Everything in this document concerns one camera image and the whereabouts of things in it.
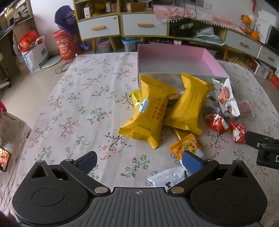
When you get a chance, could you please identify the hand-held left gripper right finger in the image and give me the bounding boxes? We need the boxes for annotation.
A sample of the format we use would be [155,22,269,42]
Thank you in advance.
[168,150,251,197]

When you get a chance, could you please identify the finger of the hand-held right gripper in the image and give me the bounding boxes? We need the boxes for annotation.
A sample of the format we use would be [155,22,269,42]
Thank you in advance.
[244,131,275,151]

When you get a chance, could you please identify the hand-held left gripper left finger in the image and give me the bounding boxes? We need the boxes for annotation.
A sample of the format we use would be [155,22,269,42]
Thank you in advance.
[28,151,111,197]

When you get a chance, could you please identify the red snack packet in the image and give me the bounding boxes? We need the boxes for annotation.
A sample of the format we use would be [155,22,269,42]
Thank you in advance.
[204,112,230,136]
[230,122,247,144]

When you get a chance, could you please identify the small orange snack packet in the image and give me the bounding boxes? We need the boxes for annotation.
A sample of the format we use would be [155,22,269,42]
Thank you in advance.
[169,133,205,160]

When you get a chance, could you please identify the white packet with red print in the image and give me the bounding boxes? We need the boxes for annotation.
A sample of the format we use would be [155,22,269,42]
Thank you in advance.
[212,78,240,119]

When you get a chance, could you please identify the yellow snack packet blue label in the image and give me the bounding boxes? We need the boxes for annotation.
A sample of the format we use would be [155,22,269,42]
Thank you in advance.
[119,75,178,150]

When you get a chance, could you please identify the pink cardboard box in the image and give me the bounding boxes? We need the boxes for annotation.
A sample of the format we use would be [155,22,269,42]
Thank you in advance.
[137,44,230,88]

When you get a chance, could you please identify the white snack packet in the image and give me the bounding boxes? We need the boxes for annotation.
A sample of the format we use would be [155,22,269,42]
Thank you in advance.
[147,166,188,188]

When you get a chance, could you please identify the clear pink candy packet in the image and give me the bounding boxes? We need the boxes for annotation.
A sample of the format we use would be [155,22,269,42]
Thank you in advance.
[237,99,255,118]

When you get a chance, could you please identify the gold snack packet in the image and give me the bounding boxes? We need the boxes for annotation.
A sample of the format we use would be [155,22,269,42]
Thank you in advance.
[173,128,190,140]

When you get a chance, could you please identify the white printed box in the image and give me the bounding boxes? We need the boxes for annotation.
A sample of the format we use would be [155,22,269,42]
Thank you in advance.
[251,58,274,79]

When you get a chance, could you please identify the smartphone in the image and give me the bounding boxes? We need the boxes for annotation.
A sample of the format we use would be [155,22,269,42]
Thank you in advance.
[0,145,12,172]

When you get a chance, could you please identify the round white stand base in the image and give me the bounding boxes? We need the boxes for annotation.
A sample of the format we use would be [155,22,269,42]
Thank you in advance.
[42,56,64,69]

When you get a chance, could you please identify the oranges on cabinet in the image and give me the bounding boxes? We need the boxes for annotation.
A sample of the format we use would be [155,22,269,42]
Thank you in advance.
[239,23,253,35]

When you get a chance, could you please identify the white shopping bag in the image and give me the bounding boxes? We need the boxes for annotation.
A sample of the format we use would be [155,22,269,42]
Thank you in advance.
[18,36,49,73]

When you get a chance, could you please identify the clear storage bin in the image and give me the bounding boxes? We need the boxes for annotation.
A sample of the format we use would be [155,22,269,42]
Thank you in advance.
[122,38,145,53]
[96,39,112,54]

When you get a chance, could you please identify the red lantern bag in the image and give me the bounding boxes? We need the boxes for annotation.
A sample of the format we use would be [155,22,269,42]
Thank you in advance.
[53,31,78,61]

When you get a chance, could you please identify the red gift bag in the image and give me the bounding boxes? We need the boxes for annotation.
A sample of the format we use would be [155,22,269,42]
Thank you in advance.
[18,30,40,52]

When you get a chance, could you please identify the wooden cabinet with white drawers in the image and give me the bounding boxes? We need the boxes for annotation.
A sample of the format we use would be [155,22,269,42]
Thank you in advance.
[73,0,279,68]

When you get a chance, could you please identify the purple plush toy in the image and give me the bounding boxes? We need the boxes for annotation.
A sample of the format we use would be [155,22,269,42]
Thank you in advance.
[54,5,90,51]

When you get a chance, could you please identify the pink lace-trimmed cloth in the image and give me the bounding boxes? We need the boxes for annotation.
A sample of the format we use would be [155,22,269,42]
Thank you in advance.
[152,4,240,29]

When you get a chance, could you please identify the wooden side shelf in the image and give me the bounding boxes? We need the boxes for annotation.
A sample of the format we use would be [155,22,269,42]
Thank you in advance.
[0,0,38,76]

